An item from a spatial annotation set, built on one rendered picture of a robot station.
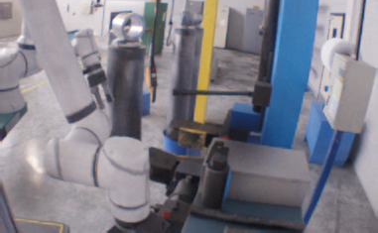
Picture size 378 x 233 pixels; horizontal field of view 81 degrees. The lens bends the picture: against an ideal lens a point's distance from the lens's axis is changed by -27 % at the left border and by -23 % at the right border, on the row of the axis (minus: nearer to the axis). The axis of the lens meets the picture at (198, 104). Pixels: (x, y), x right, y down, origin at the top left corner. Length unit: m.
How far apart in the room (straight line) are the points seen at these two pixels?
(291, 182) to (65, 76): 0.80
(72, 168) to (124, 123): 1.04
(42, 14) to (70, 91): 0.19
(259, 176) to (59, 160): 0.69
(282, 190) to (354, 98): 0.77
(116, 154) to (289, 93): 0.97
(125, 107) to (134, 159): 1.04
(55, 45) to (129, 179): 0.33
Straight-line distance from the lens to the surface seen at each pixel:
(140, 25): 1.52
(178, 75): 2.75
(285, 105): 1.33
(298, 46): 1.28
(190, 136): 1.67
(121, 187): 0.52
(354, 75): 1.56
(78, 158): 0.53
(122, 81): 1.47
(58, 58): 0.62
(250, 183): 1.01
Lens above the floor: 1.71
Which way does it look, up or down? 20 degrees down
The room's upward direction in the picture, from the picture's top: 6 degrees clockwise
